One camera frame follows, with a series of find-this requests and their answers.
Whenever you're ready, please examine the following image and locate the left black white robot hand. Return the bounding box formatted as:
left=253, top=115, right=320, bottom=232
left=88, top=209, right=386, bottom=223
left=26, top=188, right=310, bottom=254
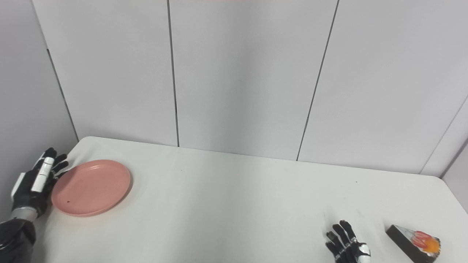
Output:
left=11, top=147, right=69, bottom=220

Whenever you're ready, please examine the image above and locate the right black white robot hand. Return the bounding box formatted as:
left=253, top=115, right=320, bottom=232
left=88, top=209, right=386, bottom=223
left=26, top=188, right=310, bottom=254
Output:
left=325, top=220, right=371, bottom=263

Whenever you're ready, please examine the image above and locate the chocolate cake slice with fruit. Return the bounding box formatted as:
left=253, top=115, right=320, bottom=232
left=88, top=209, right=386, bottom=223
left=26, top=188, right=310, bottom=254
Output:
left=386, top=225, right=441, bottom=263

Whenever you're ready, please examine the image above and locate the pink round plate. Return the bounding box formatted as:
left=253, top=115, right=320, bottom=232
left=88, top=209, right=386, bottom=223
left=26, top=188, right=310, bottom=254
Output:
left=51, top=159, right=132, bottom=217

